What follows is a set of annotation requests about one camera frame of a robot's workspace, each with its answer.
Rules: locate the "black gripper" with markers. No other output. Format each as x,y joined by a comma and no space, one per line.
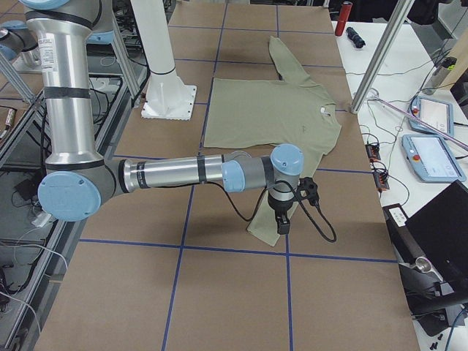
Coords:
279,208

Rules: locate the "spare grey robot arm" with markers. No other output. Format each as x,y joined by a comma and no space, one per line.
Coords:
18,41

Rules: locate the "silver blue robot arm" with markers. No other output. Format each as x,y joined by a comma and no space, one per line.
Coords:
79,180

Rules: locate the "orange black connector board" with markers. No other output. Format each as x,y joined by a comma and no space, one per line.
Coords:
379,170

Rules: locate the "brown paper table cover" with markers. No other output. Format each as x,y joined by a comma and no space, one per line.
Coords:
175,269

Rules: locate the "black box with label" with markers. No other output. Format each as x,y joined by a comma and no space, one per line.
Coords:
400,236

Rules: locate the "black monitor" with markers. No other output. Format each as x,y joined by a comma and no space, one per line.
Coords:
440,230

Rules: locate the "lower teach pendant tablet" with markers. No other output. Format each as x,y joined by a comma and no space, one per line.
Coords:
431,159

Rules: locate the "teach pendant tablet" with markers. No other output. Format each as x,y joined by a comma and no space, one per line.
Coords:
431,159
436,113

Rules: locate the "upper teach pendant tablet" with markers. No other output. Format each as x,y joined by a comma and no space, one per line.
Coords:
436,113

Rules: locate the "dark blue folded cloth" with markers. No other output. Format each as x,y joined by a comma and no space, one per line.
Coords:
355,38

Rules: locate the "red cylindrical bottle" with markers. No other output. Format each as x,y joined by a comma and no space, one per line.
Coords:
344,14

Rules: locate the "white power strip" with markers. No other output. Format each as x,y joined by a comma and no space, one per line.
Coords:
41,219

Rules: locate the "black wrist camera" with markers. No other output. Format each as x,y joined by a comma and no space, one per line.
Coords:
308,190

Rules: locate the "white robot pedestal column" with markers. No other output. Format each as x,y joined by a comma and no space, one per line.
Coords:
167,97

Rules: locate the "aluminium frame post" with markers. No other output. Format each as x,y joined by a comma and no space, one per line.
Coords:
392,29

